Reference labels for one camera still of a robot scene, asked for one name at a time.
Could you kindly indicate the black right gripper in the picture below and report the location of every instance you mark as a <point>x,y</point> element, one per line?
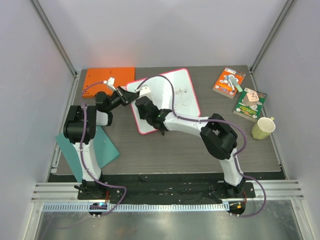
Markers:
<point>142,104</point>

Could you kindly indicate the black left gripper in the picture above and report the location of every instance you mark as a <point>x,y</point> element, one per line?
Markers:
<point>126,97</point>

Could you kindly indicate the pink framed whiteboard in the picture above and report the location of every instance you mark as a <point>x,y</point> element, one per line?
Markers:
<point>173,90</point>

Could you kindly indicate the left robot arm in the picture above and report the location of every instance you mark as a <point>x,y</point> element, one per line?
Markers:
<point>80,129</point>

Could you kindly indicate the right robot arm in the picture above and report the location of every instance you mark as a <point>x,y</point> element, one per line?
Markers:
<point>219,138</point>

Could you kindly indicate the whiteboard marker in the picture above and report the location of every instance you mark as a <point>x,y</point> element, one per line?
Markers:
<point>231,84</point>

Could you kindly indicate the orange flat box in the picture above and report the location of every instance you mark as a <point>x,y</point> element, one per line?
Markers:
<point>122,76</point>

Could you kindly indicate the teal paper sheet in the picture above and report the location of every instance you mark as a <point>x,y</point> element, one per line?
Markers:
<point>105,152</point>

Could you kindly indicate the orange book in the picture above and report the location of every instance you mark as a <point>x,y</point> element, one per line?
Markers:
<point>222,86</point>

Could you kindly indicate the wooden cube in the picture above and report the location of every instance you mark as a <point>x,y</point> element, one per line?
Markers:
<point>251,99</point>

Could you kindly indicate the green book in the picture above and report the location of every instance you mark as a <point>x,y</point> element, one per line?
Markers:
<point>251,113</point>

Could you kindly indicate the yellow green paper cup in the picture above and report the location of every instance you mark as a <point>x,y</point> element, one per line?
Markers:
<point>263,128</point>

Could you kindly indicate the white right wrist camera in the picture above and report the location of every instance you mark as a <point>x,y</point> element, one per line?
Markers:
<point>144,91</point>

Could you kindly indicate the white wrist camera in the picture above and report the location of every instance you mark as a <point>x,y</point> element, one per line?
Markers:
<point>144,91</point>
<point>110,83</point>

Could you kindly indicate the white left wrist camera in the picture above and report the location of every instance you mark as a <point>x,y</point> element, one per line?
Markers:
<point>110,83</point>

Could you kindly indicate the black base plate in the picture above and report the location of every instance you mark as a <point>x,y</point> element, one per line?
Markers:
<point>163,188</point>

